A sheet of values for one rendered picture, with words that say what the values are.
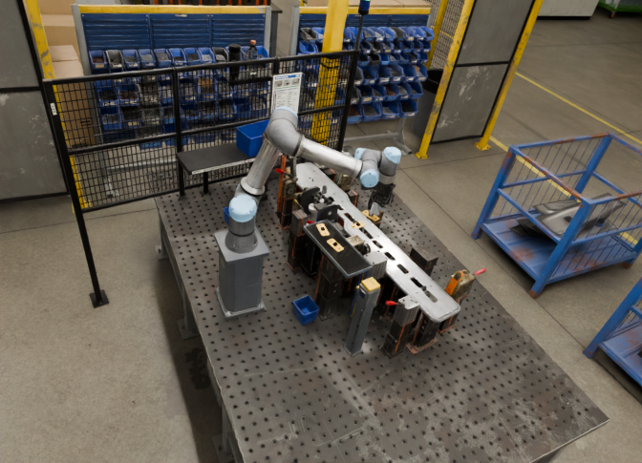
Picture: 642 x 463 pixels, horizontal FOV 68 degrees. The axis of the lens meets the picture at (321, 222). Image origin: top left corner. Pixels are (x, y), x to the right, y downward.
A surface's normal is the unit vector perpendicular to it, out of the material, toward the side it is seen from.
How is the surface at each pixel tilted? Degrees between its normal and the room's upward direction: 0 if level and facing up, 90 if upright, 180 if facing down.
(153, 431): 0
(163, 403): 0
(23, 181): 91
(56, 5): 90
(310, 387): 0
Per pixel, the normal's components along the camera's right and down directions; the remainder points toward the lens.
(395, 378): 0.13, -0.78
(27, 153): 0.43, 0.66
